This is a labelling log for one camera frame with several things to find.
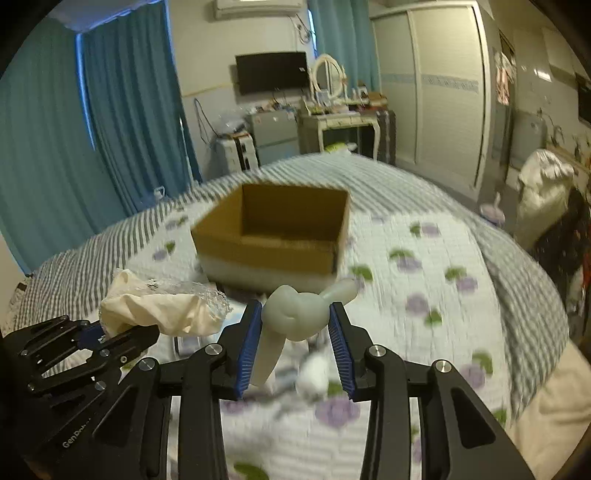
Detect cream lace cloth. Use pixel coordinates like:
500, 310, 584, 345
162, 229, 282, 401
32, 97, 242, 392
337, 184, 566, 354
99, 269, 232, 338

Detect pale green rubber bunny toy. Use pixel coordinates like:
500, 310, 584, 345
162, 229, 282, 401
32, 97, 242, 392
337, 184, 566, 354
250, 277, 363, 387

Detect grey striped bed sheet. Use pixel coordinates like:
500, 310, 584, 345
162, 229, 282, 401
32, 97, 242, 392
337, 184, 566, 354
2, 154, 569, 416

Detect floral white quilt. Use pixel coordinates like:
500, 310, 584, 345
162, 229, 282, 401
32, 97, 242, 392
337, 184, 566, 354
124, 202, 514, 480

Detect open cardboard box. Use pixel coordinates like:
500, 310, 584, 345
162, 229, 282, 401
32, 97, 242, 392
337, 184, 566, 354
191, 183, 349, 294

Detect white suitcase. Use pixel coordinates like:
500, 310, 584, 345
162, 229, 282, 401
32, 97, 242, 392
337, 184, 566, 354
215, 132, 259, 174

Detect teal window curtain left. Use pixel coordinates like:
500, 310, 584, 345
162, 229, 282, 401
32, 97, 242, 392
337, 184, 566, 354
1, 1, 202, 273

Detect grey small fridge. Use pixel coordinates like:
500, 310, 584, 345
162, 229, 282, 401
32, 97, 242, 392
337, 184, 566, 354
249, 110, 300, 166

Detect white laundry bag pile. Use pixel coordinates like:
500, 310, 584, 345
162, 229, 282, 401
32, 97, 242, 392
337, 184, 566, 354
514, 149, 575, 250

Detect white vanity dressing table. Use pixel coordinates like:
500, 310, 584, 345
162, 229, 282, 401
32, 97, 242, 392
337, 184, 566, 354
298, 112, 382, 160

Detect oval white vanity mirror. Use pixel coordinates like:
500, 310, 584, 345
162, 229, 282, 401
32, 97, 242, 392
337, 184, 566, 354
308, 54, 346, 100

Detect white sliding wardrobe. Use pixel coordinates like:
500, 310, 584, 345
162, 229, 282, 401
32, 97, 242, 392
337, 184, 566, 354
370, 1, 492, 199

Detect teal curtain by wardrobe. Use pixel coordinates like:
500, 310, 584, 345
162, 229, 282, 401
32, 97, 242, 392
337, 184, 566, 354
308, 0, 380, 91

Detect white air conditioner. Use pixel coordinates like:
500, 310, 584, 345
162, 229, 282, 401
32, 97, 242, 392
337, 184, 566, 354
213, 0, 304, 19

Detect black wall television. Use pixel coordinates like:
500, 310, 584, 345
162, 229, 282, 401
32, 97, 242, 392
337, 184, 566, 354
235, 52, 310, 95

